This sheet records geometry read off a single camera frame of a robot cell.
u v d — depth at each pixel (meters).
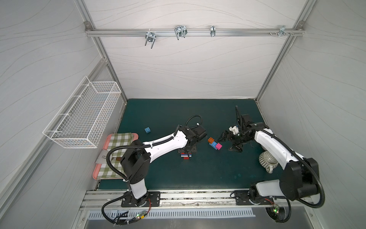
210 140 0.93
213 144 0.93
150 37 0.80
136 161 0.45
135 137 0.98
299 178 0.42
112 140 0.95
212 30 0.78
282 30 0.77
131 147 0.48
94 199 0.75
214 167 0.86
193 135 0.59
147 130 1.01
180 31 0.77
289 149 0.47
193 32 0.80
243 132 0.64
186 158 0.88
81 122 0.68
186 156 0.89
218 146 0.90
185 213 0.70
